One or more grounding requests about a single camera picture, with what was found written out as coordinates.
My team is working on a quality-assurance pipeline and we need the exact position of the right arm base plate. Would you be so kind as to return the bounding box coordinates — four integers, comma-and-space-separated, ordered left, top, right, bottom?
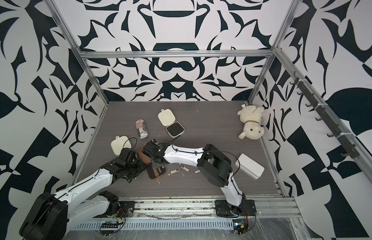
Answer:
215, 199, 257, 218

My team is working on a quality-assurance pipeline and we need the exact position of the crushed flag print can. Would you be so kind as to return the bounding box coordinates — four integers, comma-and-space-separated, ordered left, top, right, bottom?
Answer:
135, 119, 149, 140

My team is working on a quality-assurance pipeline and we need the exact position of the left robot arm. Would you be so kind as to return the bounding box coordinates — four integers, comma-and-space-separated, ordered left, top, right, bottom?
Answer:
19, 148, 144, 240

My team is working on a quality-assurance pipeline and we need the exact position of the small cream clipper middle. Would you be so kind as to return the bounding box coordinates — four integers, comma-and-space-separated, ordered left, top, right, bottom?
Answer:
181, 166, 190, 172

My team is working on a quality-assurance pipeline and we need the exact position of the right circuit board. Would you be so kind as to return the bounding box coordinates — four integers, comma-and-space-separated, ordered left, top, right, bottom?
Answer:
233, 219, 249, 235

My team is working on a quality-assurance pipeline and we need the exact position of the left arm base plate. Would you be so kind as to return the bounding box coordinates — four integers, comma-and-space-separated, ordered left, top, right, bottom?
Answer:
112, 201, 136, 218

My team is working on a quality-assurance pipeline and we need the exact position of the left circuit board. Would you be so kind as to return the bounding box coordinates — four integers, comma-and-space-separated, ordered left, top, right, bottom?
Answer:
99, 222, 121, 235

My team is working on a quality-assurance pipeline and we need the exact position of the white teddy bear plush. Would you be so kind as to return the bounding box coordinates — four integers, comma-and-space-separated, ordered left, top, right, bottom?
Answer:
237, 106, 265, 140

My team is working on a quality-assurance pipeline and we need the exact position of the circuit board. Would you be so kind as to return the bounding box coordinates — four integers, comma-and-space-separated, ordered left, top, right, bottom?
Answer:
99, 222, 121, 235
233, 219, 249, 235

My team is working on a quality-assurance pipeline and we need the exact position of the white box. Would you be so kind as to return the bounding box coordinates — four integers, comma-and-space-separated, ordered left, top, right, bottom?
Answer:
235, 154, 265, 180

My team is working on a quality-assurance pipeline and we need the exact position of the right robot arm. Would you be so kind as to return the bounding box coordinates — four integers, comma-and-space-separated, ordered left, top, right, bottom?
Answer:
143, 139, 247, 213

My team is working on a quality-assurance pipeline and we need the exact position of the small cream clipper left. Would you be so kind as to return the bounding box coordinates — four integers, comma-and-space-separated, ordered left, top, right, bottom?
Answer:
168, 169, 180, 175

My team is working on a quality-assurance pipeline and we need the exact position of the cream nail kit case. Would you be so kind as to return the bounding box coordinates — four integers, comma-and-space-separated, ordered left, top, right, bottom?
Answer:
111, 136, 132, 156
158, 109, 185, 139

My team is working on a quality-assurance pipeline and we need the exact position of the wall hook rail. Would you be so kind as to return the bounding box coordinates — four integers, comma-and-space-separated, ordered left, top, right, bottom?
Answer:
291, 73, 361, 159

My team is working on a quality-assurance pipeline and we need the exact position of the brown nail kit case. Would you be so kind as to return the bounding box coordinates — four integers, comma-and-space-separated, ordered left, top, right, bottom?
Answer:
139, 146, 167, 181

